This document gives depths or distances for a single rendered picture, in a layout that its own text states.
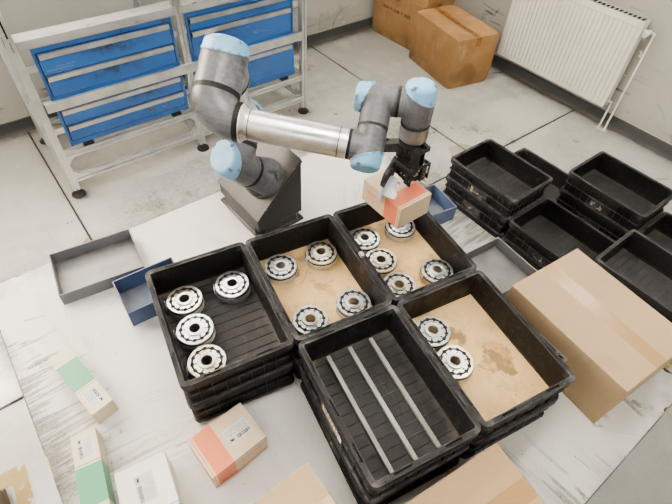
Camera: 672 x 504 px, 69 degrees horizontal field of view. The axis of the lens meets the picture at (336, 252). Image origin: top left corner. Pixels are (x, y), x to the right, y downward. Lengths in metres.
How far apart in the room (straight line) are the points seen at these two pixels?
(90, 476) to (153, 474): 0.16
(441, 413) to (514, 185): 1.52
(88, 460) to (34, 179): 2.42
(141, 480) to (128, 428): 0.21
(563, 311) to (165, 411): 1.16
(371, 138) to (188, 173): 2.25
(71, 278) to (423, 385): 1.21
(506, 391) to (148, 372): 1.02
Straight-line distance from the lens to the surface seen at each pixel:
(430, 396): 1.36
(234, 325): 1.45
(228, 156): 1.60
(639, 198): 2.83
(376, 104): 1.21
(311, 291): 1.50
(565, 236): 2.59
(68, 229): 3.15
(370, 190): 1.42
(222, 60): 1.25
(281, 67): 3.55
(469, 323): 1.51
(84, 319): 1.75
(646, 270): 2.46
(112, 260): 1.88
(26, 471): 2.39
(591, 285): 1.66
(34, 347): 1.75
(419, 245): 1.67
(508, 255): 1.89
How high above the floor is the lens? 2.02
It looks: 48 degrees down
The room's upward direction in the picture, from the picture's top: 4 degrees clockwise
